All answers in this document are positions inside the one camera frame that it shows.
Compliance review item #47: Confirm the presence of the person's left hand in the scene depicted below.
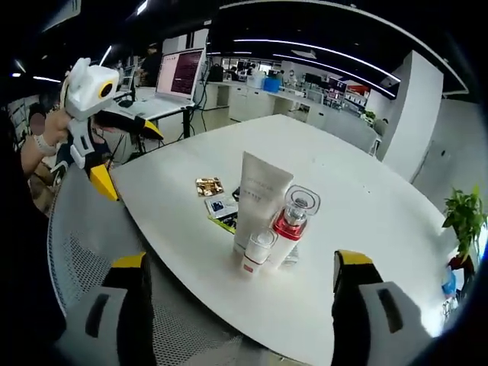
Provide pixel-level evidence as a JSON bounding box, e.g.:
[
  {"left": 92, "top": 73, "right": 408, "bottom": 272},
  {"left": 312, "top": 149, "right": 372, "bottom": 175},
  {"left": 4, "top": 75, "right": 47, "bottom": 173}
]
[{"left": 42, "top": 111, "right": 74, "bottom": 148}]

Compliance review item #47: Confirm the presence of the white storage box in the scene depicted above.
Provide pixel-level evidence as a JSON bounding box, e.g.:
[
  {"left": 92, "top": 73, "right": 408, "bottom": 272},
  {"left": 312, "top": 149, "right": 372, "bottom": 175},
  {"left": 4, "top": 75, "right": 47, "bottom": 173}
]
[{"left": 246, "top": 71, "right": 266, "bottom": 91}]

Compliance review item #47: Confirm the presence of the green plant in white pot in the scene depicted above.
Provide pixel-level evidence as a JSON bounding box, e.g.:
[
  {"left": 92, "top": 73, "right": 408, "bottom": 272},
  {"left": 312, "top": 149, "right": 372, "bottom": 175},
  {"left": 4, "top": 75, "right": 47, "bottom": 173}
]
[{"left": 441, "top": 185, "right": 488, "bottom": 264}]

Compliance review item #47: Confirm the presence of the large white skincare tube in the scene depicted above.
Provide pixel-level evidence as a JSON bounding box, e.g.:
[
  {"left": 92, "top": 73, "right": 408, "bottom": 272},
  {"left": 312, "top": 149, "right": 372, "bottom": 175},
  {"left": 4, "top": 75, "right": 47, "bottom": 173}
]
[{"left": 232, "top": 151, "right": 296, "bottom": 255}]

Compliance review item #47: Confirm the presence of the white skincare bottle red band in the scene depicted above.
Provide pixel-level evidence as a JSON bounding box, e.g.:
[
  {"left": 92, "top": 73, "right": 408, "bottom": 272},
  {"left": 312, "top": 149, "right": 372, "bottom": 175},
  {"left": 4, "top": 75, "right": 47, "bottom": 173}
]
[{"left": 265, "top": 185, "right": 322, "bottom": 271}]

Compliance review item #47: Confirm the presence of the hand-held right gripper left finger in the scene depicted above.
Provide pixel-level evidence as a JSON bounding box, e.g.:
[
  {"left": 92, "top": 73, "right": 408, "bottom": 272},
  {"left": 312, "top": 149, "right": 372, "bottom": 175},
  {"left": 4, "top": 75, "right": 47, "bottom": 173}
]
[{"left": 55, "top": 251, "right": 158, "bottom": 366}]

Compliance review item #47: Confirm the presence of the white framed laptop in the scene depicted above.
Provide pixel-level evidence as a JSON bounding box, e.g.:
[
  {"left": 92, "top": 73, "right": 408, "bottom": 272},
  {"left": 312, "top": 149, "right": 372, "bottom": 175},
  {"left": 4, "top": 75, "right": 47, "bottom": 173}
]
[{"left": 152, "top": 47, "right": 207, "bottom": 110}]

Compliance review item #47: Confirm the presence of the long ceiling light strip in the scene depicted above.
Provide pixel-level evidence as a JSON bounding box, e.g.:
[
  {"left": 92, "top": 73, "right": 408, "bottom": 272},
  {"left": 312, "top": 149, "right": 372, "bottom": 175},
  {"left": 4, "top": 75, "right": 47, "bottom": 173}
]
[
  {"left": 272, "top": 53, "right": 401, "bottom": 96},
  {"left": 232, "top": 37, "right": 402, "bottom": 83}
]

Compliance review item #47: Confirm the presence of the person's dark shirt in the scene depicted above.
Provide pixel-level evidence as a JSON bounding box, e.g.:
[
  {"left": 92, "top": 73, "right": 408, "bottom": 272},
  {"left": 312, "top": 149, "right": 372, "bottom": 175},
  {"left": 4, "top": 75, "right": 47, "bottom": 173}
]
[{"left": 5, "top": 110, "right": 68, "bottom": 344}]

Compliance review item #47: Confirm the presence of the gold foil skincare sachet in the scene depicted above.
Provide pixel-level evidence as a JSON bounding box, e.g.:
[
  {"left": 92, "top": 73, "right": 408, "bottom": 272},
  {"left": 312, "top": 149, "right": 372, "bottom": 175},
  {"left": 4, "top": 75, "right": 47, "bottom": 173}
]
[{"left": 195, "top": 176, "right": 226, "bottom": 199}]

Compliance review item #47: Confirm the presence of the small clear skincare sachet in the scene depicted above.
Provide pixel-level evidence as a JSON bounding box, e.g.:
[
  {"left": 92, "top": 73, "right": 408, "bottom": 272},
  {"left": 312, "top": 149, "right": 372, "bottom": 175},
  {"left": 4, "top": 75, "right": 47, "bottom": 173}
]
[{"left": 204, "top": 196, "right": 239, "bottom": 220}]

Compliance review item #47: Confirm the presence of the white mesh office chair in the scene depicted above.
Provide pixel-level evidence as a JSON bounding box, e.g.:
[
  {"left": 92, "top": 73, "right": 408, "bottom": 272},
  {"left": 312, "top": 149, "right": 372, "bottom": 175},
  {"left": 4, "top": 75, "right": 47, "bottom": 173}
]
[{"left": 46, "top": 163, "right": 275, "bottom": 366}]

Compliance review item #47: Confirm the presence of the green black skincare sachet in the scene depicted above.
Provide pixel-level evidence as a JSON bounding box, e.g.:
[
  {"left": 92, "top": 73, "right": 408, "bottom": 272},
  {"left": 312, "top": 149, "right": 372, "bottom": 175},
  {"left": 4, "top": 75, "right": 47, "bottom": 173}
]
[{"left": 207, "top": 213, "right": 239, "bottom": 236}]

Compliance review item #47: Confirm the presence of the small dark potted plant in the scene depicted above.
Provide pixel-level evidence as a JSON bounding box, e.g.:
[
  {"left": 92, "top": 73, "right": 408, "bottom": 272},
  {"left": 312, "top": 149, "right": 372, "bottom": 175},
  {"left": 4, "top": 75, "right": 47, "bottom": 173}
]
[{"left": 446, "top": 254, "right": 477, "bottom": 276}]

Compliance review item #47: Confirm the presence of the black backpack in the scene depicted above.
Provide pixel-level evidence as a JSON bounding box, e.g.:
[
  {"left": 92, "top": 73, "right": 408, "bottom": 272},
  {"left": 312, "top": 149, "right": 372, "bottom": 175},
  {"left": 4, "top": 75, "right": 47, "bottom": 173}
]
[{"left": 207, "top": 63, "right": 225, "bottom": 83}]

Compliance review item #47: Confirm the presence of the white wristwatch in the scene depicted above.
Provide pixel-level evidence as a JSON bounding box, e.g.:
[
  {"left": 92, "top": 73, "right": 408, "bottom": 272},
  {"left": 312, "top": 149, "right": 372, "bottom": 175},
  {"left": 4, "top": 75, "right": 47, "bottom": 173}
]
[{"left": 32, "top": 133, "right": 56, "bottom": 157}]

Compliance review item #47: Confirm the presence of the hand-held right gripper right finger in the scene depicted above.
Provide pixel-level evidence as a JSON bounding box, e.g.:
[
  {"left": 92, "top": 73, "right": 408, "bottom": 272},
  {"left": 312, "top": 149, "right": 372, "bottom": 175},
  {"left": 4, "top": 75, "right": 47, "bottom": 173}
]
[{"left": 330, "top": 249, "right": 435, "bottom": 366}]

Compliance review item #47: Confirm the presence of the blue storage box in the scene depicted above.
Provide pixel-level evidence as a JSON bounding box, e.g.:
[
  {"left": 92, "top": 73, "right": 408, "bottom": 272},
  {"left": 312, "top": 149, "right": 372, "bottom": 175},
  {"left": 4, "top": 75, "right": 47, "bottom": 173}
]
[{"left": 262, "top": 75, "right": 284, "bottom": 93}]

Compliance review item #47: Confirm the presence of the white desk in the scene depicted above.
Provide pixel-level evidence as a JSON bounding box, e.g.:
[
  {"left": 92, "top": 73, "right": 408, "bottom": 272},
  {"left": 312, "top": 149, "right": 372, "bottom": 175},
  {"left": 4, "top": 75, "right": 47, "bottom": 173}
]
[{"left": 114, "top": 86, "right": 201, "bottom": 156}]

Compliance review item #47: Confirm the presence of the small white skincare tube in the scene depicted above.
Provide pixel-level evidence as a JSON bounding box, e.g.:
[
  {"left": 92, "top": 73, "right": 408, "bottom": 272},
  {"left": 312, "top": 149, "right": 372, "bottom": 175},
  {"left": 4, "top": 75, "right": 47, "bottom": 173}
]
[{"left": 282, "top": 246, "right": 301, "bottom": 268}]

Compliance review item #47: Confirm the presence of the blue plastic packet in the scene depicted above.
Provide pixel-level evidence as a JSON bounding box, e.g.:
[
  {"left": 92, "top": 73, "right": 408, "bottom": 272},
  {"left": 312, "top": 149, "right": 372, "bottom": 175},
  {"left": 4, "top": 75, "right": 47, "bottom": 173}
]
[{"left": 441, "top": 266, "right": 461, "bottom": 300}]

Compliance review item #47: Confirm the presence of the long white counter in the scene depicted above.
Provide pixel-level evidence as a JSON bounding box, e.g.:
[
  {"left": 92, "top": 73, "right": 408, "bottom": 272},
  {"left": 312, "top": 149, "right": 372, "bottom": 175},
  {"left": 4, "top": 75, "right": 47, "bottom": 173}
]
[{"left": 205, "top": 79, "right": 382, "bottom": 153}]

